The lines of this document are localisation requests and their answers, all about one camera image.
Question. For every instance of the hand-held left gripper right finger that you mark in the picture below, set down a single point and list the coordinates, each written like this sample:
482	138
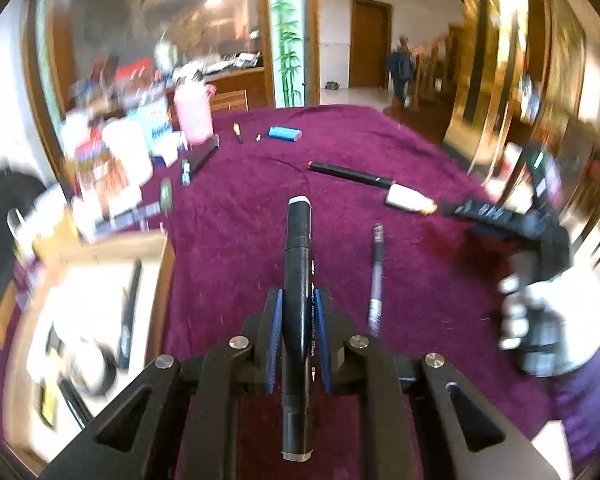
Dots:
325	341

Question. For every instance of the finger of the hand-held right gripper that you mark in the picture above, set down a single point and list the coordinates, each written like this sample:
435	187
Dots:
472	211

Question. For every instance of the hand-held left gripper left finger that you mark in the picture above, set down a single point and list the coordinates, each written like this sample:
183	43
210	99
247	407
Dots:
275	341

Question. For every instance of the black marker with grey caps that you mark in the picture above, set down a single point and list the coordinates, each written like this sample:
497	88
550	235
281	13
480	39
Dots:
297	285

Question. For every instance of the white tube with orange tip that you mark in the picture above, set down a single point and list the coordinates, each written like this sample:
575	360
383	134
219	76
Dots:
407	199

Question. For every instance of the brown cardboard box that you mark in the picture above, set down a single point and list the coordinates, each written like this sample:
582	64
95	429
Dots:
165	280

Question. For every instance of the person's right forearm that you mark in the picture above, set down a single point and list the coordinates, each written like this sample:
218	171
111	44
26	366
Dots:
590	400

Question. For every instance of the person's right hand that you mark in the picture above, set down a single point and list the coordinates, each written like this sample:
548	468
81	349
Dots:
585	320

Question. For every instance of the purple gel pen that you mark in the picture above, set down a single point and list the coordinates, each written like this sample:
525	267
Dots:
376	280

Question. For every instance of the black marker red tip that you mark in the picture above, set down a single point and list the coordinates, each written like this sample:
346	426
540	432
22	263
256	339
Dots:
350	172

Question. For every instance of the black pen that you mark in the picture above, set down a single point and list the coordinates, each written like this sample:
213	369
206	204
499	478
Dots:
130	310

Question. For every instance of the dark green lighter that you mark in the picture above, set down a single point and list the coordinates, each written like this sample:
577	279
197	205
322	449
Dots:
166	196

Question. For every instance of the black round roll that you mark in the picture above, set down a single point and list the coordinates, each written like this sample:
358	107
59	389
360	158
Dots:
95	367

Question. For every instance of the long silver pen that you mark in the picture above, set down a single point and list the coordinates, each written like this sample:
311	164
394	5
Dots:
130	217

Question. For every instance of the black marker green cap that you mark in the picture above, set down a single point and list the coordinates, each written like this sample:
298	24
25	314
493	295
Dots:
185	164

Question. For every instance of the wooden door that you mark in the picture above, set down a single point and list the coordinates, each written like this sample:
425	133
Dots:
370	40

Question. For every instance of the blue lighter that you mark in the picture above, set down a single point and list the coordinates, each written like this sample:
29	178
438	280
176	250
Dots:
285	133

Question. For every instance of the orange pen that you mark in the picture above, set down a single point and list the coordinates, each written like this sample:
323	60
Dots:
237	132

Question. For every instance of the small white box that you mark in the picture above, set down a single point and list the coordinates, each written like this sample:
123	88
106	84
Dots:
170	150

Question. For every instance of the clear glass jar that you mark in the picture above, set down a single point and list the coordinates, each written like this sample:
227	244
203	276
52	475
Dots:
105	180

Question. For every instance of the tall white carton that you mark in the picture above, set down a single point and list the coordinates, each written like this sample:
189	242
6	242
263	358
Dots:
127	150

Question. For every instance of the blue white box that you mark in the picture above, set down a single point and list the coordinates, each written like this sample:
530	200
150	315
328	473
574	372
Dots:
156	125

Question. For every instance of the jar in pink knit cover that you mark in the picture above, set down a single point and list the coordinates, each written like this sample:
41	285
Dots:
192	107

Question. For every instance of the bamboo painted panel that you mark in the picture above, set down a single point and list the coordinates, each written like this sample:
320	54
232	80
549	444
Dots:
287	35

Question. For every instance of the black chair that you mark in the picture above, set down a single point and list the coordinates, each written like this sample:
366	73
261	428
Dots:
0	200

